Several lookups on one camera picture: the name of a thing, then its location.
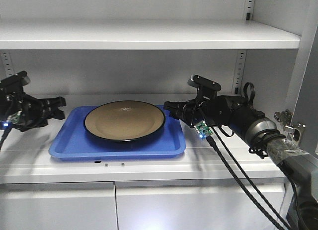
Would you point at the grey cabinet door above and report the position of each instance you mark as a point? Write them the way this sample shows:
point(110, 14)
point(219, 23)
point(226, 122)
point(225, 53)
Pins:
point(306, 109)

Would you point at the metal cabinet door hinge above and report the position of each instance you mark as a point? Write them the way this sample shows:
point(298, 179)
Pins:
point(295, 131)

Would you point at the left green circuit board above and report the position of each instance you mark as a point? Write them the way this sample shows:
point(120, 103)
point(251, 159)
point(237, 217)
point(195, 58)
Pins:
point(14, 118)

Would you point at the white cabinet shelves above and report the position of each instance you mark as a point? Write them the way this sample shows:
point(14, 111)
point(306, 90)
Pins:
point(96, 51)

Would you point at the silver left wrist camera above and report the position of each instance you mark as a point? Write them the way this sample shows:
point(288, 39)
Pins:
point(24, 79)

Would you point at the blue plastic tray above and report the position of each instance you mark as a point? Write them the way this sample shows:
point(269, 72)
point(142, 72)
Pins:
point(75, 143)

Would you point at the green circuit board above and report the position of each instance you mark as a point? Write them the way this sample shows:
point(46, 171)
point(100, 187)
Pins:
point(203, 129)
point(14, 118)

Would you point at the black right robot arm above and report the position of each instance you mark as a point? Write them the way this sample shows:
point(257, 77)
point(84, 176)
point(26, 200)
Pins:
point(264, 140)

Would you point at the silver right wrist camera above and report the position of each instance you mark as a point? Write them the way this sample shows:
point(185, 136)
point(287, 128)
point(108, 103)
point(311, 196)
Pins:
point(197, 81)

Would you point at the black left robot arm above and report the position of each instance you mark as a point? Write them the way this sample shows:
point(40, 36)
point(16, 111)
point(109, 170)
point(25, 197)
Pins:
point(23, 111)

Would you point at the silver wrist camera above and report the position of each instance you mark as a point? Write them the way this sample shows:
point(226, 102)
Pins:
point(24, 79)
point(197, 81)

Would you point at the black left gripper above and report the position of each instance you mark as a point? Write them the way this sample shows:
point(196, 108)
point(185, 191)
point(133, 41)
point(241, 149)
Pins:
point(13, 98)

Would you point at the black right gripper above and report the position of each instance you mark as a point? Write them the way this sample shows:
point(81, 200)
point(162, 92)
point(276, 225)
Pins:
point(188, 111)

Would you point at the beige plate with black rim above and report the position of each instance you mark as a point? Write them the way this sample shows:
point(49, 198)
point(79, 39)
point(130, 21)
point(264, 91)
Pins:
point(124, 120)

